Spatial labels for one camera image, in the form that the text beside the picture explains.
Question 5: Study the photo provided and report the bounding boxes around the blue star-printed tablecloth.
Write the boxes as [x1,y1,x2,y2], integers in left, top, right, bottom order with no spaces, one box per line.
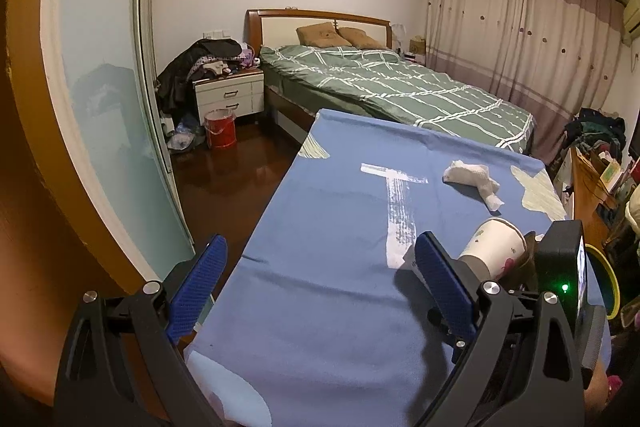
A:
[185,108,613,427]

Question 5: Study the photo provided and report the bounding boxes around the white nightstand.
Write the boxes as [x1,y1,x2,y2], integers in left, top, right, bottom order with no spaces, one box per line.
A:
[194,69,265,125]

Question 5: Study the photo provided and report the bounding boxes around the bed with green quilt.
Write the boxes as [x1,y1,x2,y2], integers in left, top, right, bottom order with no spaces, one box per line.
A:
[245,8,535,158]

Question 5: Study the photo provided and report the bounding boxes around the wooden desk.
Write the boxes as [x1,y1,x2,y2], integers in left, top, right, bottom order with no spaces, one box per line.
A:
[570,147,626,248]

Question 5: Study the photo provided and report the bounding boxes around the heap of clothes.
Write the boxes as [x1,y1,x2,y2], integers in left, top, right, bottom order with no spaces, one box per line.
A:
[565,107,628,158]

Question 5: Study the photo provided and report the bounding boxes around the white printed paper cup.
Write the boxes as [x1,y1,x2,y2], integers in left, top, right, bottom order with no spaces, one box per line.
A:
[457,217,531,282]

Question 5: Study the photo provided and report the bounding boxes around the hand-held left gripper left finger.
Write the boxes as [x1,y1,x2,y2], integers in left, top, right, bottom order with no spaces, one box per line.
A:
[54,234,228,427]

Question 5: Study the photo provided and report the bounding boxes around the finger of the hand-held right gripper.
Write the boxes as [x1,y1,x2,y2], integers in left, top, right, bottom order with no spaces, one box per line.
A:
[500,232,546,295]

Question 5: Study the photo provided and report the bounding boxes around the plastic bags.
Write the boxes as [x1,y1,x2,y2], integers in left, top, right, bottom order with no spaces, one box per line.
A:
[161,114,207,154]

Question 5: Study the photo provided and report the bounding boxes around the pink and white curtain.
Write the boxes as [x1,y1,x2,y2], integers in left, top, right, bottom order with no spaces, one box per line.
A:
[424,0,633,168]

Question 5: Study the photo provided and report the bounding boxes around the red bucket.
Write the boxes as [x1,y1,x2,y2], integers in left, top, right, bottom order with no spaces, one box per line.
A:
[203,108,237,151]

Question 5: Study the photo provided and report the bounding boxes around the pile of dark clothes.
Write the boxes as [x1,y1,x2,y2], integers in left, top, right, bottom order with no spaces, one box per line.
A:
[156,38,261,114]

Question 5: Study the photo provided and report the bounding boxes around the yellow-rimmed dark bin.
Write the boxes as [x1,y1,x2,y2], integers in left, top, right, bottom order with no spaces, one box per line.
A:
[584,243,621,320]

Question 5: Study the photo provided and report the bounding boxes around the white tissue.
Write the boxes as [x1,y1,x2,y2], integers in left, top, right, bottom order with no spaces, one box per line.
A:
[442,160,502,211]

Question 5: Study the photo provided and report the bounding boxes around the green box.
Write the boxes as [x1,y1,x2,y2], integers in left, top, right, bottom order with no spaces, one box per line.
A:
[600,157,623,190]

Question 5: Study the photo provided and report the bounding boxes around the person's right forearm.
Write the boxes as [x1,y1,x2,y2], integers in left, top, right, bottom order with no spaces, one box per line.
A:
[582,354,613,415]

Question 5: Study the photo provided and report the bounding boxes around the brown pillow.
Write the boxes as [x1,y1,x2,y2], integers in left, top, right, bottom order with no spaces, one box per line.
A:
[296,23,351,48]
[337,27,385,49]

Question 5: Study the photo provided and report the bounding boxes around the frosted glass wardrobe door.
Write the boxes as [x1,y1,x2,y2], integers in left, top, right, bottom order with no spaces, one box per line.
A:
[40,0,196,288]

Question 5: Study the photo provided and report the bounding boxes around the green checked duvet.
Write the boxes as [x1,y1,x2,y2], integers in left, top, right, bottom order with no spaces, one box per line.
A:
[259,46,535,152]

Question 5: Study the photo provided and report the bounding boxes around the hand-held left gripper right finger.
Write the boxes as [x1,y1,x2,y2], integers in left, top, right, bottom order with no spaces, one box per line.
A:
[414,231,586,427]

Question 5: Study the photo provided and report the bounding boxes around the wall air conditioner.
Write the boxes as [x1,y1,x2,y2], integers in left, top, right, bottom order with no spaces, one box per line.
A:
[621,0,640,45]

